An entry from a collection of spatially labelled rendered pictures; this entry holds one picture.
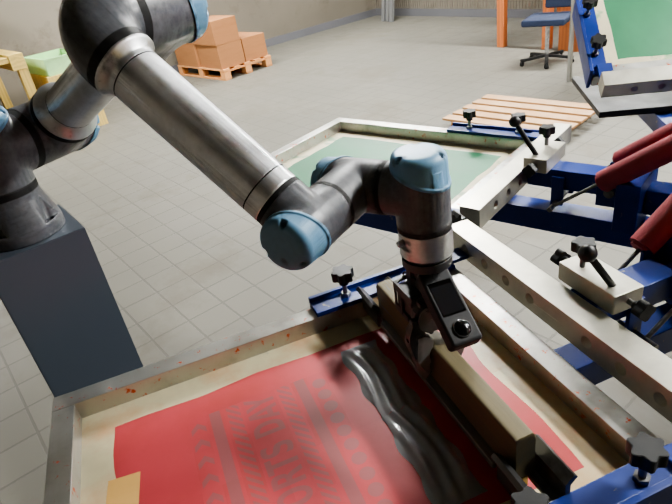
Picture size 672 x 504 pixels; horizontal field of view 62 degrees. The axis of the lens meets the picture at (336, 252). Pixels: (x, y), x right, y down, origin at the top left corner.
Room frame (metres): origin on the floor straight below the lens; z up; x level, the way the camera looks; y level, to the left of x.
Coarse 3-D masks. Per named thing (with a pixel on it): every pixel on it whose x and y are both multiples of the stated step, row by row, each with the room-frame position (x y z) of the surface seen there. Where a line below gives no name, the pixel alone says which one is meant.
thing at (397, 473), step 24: (432, 408) 0.63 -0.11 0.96; (528, 408) 0.60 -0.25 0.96; (360, 432) 0.60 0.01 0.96; (384, 432) 0.60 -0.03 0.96; (456, 432) 0.57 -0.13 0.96; (552, 432) 0.55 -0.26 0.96; (384, 456) 0.55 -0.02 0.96; (480, 456) 0.53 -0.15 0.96; (384, 480) 0.51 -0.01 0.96; (408, 480) 0.51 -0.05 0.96; (480, 480) 0.49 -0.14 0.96; (528, 480) 0.48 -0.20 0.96
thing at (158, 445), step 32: (320, 352) 0.81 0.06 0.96; (384, 352) 0.78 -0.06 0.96; (256, 384) 0.75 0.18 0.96; (352, 384) 0.71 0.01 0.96; (416, 384) 0.68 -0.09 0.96; (160, 416) 0.71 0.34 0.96; (192, 416) 0.70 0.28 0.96; (352, 416) 0.64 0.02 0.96; (128, 448) 0.65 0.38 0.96; (160, 448) 0.64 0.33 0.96; (192, 448) 0.63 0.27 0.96; (160, 480) 0.58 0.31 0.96; (192, 480) 0.57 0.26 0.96
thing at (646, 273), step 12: (636, 264) 0.79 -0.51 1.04; (648, 264) 0.79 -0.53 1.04; (660, 264) 0.78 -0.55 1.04; (636, 276) 0.76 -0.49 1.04; (648, 276) 0.75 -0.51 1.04; (660, 276) 0.75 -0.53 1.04; (648, 288) 0.73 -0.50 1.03; (660, 288) 0.74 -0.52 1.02; (588, 300) 0.72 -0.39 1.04; (648, 300) 0.73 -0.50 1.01; (660, 300) 0.74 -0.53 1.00; (624, 312) 0.72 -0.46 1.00
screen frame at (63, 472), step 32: (288, 320) 0.87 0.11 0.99; (320, 320) 0.87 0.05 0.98; (352, 320) 0.88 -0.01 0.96; (480, 320) 0.81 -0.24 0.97; (512, 320) 0.76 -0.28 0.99; (192, 352) 0.82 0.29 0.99; (224, 352) 0.81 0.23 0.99; (256, 352) 0.83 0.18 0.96; (512, 352) 0.71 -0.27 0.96; (544, 352) 0.67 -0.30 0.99; (96, 384) 0.78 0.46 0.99; (128, 384) 0.77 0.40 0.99; (160, 384) 0.78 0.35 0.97; (544, 384) 0.64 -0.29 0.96; (576, 384) 0.59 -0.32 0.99; (64, 416) 0.71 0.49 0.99; (608, 416) 0.53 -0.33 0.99; (64, 448) 0.64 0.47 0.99; (64, 480) 0.58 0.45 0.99
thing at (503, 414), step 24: (384, 288) 0.82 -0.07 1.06; (384, 312) 0.82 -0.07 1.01; (432, 336) 0.67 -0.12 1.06; (432, 360) 0.65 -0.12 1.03; (456, 360) 0.61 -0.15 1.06; (456, 384) 0.58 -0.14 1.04; (480, 384) 0.56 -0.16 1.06; (480, 408) 0.53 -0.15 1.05; (504, 408) 0.51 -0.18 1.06; (480, 432) 0.53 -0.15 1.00; (504, 432) 0.48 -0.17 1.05; (528, 432) 0.47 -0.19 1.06; (504, 456) 0.48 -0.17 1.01; (528, 456) 0.46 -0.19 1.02
